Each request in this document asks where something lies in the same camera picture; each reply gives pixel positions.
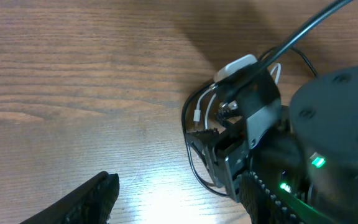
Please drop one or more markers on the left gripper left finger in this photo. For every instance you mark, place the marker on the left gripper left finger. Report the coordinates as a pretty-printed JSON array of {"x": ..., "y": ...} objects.
[{"x": 90, "y": 203}]

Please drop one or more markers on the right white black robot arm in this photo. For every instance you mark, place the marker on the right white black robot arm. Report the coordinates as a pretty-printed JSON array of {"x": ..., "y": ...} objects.
[{"x": 286, "y": 164}]

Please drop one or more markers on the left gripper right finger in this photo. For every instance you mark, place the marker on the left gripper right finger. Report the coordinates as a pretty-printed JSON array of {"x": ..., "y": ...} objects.
[{"x": 274, "y": 206}]

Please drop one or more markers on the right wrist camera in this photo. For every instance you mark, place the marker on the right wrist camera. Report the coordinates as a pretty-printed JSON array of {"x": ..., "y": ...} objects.
[{"x": 234, "y": 66}]

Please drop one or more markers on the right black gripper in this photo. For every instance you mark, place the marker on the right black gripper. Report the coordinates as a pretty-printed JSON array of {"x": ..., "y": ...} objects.
[{"x": 258, "y": 110}]

